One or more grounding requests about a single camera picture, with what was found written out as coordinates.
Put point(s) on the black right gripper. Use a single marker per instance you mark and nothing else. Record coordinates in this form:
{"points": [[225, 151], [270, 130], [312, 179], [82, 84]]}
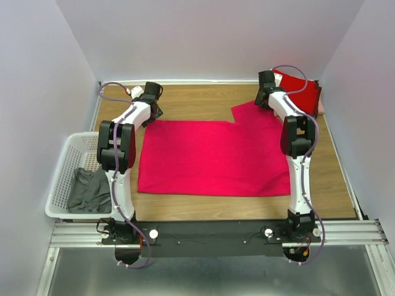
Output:
{"points": [[258, 102]]}

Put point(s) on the folded light pink t shirt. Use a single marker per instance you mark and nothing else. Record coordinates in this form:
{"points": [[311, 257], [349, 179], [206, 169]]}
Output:
{"points": [[321, 109]]}

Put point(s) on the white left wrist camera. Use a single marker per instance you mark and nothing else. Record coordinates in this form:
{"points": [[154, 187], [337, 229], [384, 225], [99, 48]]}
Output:
{"points": [[134, 92]]}

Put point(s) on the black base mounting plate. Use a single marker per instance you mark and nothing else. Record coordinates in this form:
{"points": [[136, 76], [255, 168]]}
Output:
{"points": [[171, 239]]}

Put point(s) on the white plastic laundry basket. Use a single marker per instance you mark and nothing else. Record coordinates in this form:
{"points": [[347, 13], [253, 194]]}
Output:
{"points": [[79, 151]]}

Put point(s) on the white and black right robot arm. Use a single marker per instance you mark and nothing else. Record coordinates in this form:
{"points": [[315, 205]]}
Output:
{"points": [[297, 142]]}

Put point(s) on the grey t shirt in basket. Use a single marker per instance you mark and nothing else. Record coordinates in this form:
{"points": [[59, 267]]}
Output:
{"points": [[90, 192]]}

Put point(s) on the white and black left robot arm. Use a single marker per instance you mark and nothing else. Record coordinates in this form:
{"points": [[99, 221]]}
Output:
{"points": [[116, 152]]}

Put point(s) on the aluminium frame rail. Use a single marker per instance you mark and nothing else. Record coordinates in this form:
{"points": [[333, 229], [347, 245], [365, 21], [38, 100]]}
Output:
{"points": [[337, 232]]}

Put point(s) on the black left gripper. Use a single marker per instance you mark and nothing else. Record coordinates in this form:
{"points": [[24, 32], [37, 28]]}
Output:
{"points": [[159, 113]]}

